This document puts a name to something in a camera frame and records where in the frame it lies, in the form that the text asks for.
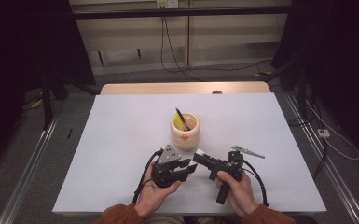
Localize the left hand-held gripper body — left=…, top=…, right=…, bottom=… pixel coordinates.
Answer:
left=151, top=144, right=190, bottom=189

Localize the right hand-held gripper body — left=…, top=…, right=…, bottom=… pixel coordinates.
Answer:
left=209, top=145, right=266, bottom=205

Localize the cream ribbed pen holder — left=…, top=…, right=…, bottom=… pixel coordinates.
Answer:
left=170, top=112, right=201, bottom=151

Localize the yellow highlighter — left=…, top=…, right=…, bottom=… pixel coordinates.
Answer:
left=172, top=112, right=186, bottom=130

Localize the blue pen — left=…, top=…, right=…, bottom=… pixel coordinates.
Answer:
left=174, top=106, right=191, bottom=132

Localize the person's left hand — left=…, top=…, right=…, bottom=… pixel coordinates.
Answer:
left=134, top=161, right=183, bottom=218

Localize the person's right hand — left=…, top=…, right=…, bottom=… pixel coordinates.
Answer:
left=215, top=170, right=259, bottom=218

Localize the white table board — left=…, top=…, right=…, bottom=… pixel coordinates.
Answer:
left=51, top=92, right=327, bottom=217

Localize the wooden table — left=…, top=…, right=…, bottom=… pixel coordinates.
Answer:
left=100, top=81, right=271, bottom=96

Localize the beige wooden cabinet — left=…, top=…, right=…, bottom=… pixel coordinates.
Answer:
left=68, top=0, right=293, bottom=77

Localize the black metal stand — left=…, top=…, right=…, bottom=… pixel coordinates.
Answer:
left=40, top=74, right=101, bottom=131

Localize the black horizontal bar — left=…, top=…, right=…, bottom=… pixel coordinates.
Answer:
left=73, top=5, right=293, bottom=21

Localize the black curtain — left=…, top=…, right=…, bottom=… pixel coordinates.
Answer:
left=0, top=0, right=96, bottom=178
left=271, top=0, right=359, bottom=160

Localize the left hand-held gripper black cable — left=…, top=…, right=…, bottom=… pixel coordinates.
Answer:
left=132, top=148, right=164, bottom=204

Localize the hand-held gripper black cable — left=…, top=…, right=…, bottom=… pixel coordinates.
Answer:
left=132, top=148, right=164, bottom=204
left=242, top=158, right=269, bottom=208

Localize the right hand-held gripper black cable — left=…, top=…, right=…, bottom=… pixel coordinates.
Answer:
left=242, top=158, right=269, bottom=208

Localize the short black floor cable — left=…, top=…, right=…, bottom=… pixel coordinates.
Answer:
left=312, top=138, right=329, bottom=180

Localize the long black floor cable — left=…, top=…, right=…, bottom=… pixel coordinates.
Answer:
left=159, top=15, right=273, bottom=82

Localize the metal floor rail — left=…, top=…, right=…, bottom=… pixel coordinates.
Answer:
left=0, top=115, right=60, bottom=224
left=283, top=92, right=359, bottom=224

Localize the thin white cable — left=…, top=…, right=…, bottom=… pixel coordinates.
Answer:
left=306, top=101, right=359, bottom=161

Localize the white wall socket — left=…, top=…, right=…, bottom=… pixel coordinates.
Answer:
left=156, top=0, right=180, bottom=9

